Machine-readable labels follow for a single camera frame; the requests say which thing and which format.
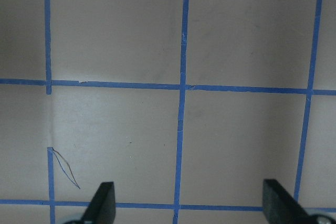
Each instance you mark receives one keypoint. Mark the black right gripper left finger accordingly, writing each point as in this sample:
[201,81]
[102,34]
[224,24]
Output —
[102,208]

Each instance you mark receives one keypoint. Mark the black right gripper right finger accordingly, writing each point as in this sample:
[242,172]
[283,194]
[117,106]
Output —
[279,207]

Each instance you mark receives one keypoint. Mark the loose blue tape thread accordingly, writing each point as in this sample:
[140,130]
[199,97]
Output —
[65,168]

